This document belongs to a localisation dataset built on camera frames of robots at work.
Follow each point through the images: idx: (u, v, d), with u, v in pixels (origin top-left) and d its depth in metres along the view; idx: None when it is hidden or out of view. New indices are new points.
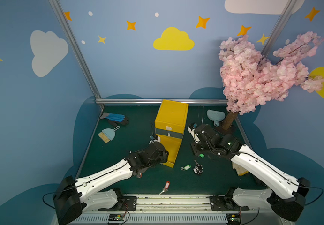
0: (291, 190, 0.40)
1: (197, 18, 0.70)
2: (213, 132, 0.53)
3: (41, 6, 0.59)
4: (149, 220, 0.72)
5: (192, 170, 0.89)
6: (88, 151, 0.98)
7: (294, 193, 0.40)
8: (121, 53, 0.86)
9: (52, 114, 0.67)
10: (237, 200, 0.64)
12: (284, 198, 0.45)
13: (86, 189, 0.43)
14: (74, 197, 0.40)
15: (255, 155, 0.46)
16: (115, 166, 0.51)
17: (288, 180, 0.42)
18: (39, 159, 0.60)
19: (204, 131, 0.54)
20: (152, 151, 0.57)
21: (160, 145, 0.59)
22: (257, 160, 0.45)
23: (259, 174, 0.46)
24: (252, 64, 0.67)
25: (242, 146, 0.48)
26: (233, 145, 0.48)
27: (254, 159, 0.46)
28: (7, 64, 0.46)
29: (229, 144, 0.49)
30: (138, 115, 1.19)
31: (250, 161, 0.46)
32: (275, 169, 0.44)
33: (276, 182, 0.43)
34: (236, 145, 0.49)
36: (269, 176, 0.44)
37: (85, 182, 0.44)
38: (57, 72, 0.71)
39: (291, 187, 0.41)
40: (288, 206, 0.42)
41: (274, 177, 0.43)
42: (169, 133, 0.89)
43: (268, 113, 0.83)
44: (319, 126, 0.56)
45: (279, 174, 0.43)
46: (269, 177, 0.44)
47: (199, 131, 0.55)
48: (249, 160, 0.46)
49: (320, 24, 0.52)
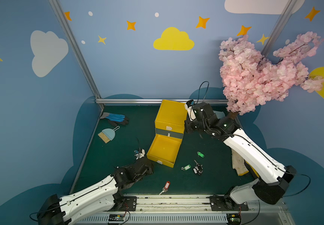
0: (278, 176, 0.41)
1: (197, 18, 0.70)
2: (211, 111, 0.51)
3: (41, 6, 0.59)
4: (149, 220, 0.72)
5: (193, 170, 0.88)
6: (88, 151, 0.98)
7: (280, 179, 0.41)
8: (121, 53, 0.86)
9: (51, 115, 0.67)
10: (235, 198, 0.65)
12: (267, 183, 0.46)
13: (70, 208, 0.44)
14: (58, 217, 0.41)
15: (246, 137, 0.47)
16: (101, 183, 0.53)
17: (276, 166, 0.42)
18: (39, 159, 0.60)
19: (203, 108, 0.52)
20: (139, 166, 0.59)
21: (146, 161, 0.61)
22: (249, 143, 0.46)
23: (247, 157, 0.47)
24: (252, 64, 0.67)
25: (237, 129, 0.48)
26: (229, 127, 0.48)
27: (247, 143, 0.46)
28: (7, 64, 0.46)
29: (224, 125, 0.48)
30: (138, 115, 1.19)
31: (241, 144, 0.46)
32: (265, 154, 0.44)
33: (265, 167, 0.43)
34: (232, 128, 0.48)
36: (258, 160, 0.44)
37: (69, 200, 0.45)
38: (57, 72, 0.71)
39: (278, 173, 0.41)
40: (271, 190, 0.43)
41: (263, 161, 0.43)
42: (169, 133, 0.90)
43: (268, 113, 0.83)
44: (318, 126, 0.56)
45: (268, 159, 0.43)
46: (257, 161, 0.45)
47: (198, 108, 0.53)
48: (241, 143, 0.46)
49: (320, 24, 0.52)
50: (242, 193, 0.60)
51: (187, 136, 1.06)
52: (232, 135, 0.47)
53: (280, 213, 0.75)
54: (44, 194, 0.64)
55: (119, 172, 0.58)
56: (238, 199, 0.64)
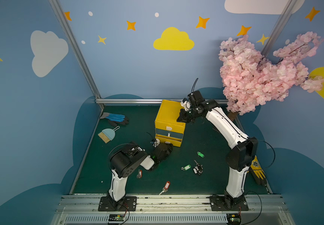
0: (238, 140, 0.52)
1: (197, 18, 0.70)
2: (200, 96, 0.68)
3: (41, 6, 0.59)
4: (149, 220, 0.72)
5: (193, 170, 0.88)
6: (87, 151, 0.99)
7: (239, 142, 0.51)
8: (121, 53, 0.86)
9: (52, 114, 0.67)
10: (231, 192, 0.66)
12: (231, 146, 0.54)
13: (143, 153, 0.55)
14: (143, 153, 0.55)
15: (223, 113, 0.59)
16: None
17: (240, 134, 0.53)
18: (38, 159, 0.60)
19: (193, 93, 0.70)
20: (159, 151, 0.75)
21: (164, 147, 0.77)
22: (222, 117, 0.58)
23: (219, 127, 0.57)
24: (252, 64, 0.67)
25: (217, 107, 0.61)
26: (210, 105, 0.62)
27: (221, 116, 0.58)
28: (7, 64, 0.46)
29: (207, 104, 0.62)
30: (138, 115, 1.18)
31: (216, 117, 0.59)
32: (235, 125, 0.55)
33: (230, 133, 0.55)
34: (213, 106, 0.61)
36: (225, 128, 0.56)
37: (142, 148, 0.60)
38: (57, 72, 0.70)
39: (241, 139, 0.52)
40: (232, 151, 0.53)
41: (229, 129, 0.55)
42: (169, 133, 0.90)
43: (268, 113, 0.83)
44: (319, 126, 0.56)
45: (235, 129, 0.54)
46: (225, 130, 0.57)
47: (189, 93, 0.71)
48: (216, 116, 0.59)
49: (320, 24, 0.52)
50: (230, 180, 0.65)
51: (187, 136, 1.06)
52: (210, 110, 0.60)
53: (280, 213, 0.75)
54: (44, 194, 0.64)
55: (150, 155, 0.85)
56: (233, 191, 0.65)
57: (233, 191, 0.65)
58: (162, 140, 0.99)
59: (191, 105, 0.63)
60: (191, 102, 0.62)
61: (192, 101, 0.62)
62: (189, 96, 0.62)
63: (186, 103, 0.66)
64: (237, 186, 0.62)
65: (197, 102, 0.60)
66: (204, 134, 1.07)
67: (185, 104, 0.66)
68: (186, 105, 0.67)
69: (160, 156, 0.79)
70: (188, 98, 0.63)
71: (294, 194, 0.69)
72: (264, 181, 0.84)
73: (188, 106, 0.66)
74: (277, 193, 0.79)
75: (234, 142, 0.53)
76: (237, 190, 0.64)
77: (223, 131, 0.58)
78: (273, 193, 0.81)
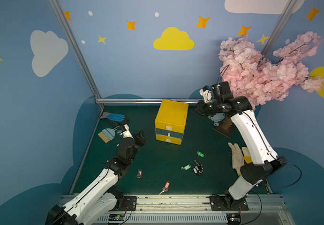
0: (266, 160, 0.44)
1: (197, 18, 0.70)
2: (229, 89, 0.54)
3: (41, 6, 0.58)
4: (149, 220, 0.72)
5: (193, 170, 0.88)
6: (87, 151, 0.99)
7: (266, 162, 0.44)
8: (120, 53, 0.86)
9: (51, 114, 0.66)
10: (233, 193, 0.66)
12: (254, 161, 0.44)
13: (79, 209, 0.43)
14: (70, 222, 0.39)
15: (253, 119, 0.48)
16: (99, 176, 0.52)
17: (269, 152, 0.45)
18: (38, 159, 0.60)
19: (220, 85, 0.56)
20: (124, 151, 0.56)
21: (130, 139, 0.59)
22: (253, 125, 0.47)
23: (244, 136, 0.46)
24: (252, 64, 0.67)
25: (248, 110, 0.49)
26: (240, 105, 0.49)
27: (251, 123, 0.48)
28: (7, 64, 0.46)
29: (237, 102, 0.49)
30: (138, 115, 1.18)
31: (245, 123, 0.48)
32: (264, 138, 0.46)
33: (257, 148, 0.46)
34: (244, 106, 0.49)
36: (253, 140, 0.47)
37: (75, 204, 0.43)
38: (57, 72, 0.71)
39: (268, 158, 0.44)
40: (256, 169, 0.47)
41: (257, 142, 0.46)
42: (169, 133, 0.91)
43: (268, 113, 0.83)
44: (319, 126, 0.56)
45: (265, 143, 0.46)
46: (252, 141, 0.48)
47: (215, 84, 0.57)
48: (246, 122, 0.48)
49: (321, 23, 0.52)
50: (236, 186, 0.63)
51: (187, 136, 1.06)
52: (240, 113, 0.49)
53: (280, 213, 0.75)
54: (44, 194, 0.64)
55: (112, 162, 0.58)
56: (236, 194, 0.65)
57: (237, 195, 0.64)
58: (162, 138, 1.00)
59: (215, 98, 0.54)
60: (215, 96, 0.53)
61: (217, 94, 0.58)
62: (214, 88, 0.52)
63: (207, 93, 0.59)
64: (242, 192, 0.61)
65: (223, 98, 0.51)
66: (205, 135, 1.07)
67: (206, 94, 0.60)
68: (207, 94, 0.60)
69: (130, 155, 0.61)
70: (212, 90, 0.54)
71: (294, 194, 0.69)
72: (264, 181, 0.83)
73: (208, 97, 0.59)
74: (277, 193, 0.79)
75: (260, 160, 0.46)
76: (240, 194, 0.63)
77: (249, 142, 0.49)
78: (273, 193, 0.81)
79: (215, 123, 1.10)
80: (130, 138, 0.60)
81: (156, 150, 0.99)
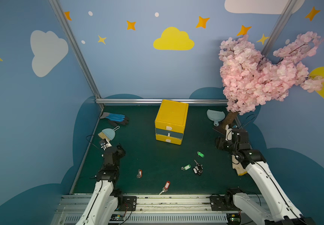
0: (285, 214, 0.40)
1: (197, 18, 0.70)
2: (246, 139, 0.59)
3: (41, 6, 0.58)
4: (149, 220, 0.72)
5: (193, 170, 0.88)
6: (87, 151, 0.99)
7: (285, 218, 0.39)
8: (120, 53, 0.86)
9: (52, 114, 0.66)
10: (237, 199, 0.64)
12: (275, 219, 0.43)
13: (92, 221, 0.44)
14: None
15: (269, 172, 0.49)
16: (96, 190, 0.54)
17: (290, 207, 0.41)
18: (38, 159, 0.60)
19: (239, 133, 0.61)
20: (110, 156, 0.61)
21: (111, 147, 0.65)
22: (267, 176, 0.48)
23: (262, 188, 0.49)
24: (252, 64, 0.67)
25: (262, 162, 0.52)
26: (253, 155, 0.54)
27: (266, 175, 0.49)
28: (7, 64, 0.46)
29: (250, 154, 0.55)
30: (138, 115, 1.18)
31: (259, 173, 0.50)
32: (284, 192, 0.45)
33: (275, 201, 0.44)
34: (257, 158, 0.54)
36: (270, 191, 0.46)
37: (84, 221, 0.44)
38: (57, 72, 0.71)
39: (289, 213, 0.40)
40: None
41: (274, 194, 0.45)
42: (169, 133, 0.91)
43: (268, 113, 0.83)
44: (319, 126, 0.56)
45: (283, 197, 0.44)
46: (268, 194, 0.46)
47: (235, 132, 0.62)
48: (259, 172, 0.50)
49: (321, 23, 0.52)
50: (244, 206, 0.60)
51: (187, 136, 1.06)
52: (252, 163, 0.52)
53: None
54: (44, 194, 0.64)
55: (102, 173, 0.61)
56: (239, 201, 0.63)
57: (238, 202, 0.64)
58: (162, 138, 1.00)
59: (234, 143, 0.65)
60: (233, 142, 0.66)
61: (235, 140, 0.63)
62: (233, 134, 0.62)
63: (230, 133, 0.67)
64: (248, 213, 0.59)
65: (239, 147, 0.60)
66: (205, 135, 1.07)
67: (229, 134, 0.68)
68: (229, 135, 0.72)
69: (115, 161, 0.64)
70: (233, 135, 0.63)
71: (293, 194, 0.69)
72: None
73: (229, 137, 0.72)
74: None
75: (279, 214, 0.42)
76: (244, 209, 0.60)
77: (267, 195, 0.47)
78: None
79: (215, 123, 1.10)
80: (110, 146, 0.65)
81: (157, 150, 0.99)
